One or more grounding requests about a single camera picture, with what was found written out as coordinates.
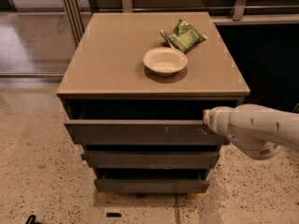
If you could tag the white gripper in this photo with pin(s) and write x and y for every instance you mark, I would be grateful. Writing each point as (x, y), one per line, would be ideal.
(216, 121)

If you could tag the grey top drawer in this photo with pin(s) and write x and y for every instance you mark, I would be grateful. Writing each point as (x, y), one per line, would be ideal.
(138, 132)

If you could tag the grey drawer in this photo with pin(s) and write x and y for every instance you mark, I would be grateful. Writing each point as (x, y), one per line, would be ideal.
(151, 185)
(150, 160)
(138, 132)

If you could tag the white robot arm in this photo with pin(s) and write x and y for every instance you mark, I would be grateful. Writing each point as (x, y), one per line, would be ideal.
(256, 130)

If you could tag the grey drawer cabinet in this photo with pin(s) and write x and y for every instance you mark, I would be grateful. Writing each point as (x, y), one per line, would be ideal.
(107, 79)

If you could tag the grey middle drawer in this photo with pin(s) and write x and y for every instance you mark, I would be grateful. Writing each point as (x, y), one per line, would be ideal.
(150, 160)

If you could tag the grey bottom drawer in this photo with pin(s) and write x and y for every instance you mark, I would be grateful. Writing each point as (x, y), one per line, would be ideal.
(151, 185)

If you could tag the white paper bowl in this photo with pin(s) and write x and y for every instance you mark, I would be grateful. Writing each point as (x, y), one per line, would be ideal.
(165, 61)

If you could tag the green snack bag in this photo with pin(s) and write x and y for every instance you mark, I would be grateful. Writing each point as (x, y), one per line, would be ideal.
(183, 37)

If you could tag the black tape mark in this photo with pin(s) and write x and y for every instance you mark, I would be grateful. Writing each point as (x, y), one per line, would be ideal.
(113, 214)

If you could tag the metal shelf frame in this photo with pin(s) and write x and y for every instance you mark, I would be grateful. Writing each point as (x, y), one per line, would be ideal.
(224, 12)

